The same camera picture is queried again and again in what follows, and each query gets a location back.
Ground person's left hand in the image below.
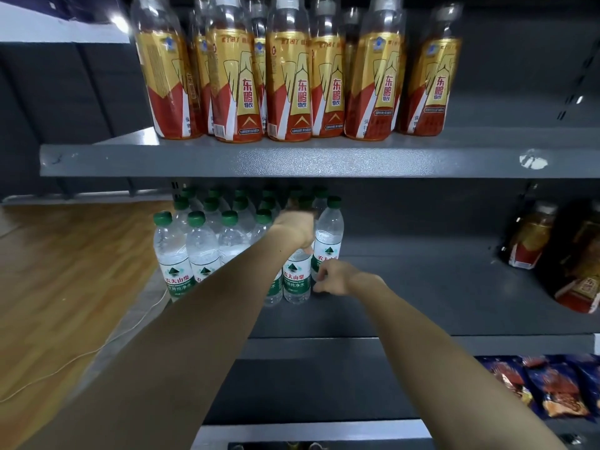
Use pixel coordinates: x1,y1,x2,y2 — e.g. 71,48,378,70
271,208,316,251

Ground person's right hand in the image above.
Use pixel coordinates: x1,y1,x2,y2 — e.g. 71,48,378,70
311,259,363,297

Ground clear water bottle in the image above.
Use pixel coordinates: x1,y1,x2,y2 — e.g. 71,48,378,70
282,247,313,305

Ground dark grey metal shelf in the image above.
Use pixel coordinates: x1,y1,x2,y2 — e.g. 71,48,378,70
39,0,600,450

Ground row of shelved water bottles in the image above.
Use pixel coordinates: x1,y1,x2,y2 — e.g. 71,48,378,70
153,184,346,305

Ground person's left forearm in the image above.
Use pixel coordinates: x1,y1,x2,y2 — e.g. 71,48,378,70
18,229,306,450

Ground person's right forearm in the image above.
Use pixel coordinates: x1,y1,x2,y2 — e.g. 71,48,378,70
351,274,568,450

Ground row of gold red drink bottles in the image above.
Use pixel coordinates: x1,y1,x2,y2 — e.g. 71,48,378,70
131,0,464,144

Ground group of red gold bottles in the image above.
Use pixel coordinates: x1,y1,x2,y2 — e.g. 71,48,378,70
499,199,600,314

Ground pile of blue orange snack packets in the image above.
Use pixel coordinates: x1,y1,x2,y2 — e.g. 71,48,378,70
476,353,600,420

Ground dark grey partition panels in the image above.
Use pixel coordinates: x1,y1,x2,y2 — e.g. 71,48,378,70
0,41,174,202

